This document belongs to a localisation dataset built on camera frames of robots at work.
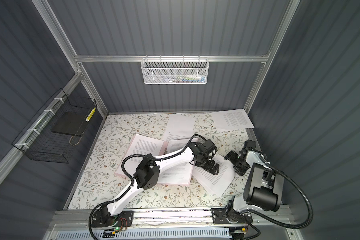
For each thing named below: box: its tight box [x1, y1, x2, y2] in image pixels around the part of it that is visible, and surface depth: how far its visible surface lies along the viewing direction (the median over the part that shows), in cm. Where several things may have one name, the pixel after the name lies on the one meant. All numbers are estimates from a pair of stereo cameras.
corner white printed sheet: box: [210, 108, 255, 130], surface depth 118 cm
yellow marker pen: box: [85, 107, 96, 122], surface depth 82 cm
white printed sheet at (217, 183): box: [192, 154, 235, 197], surface depth 88 cm
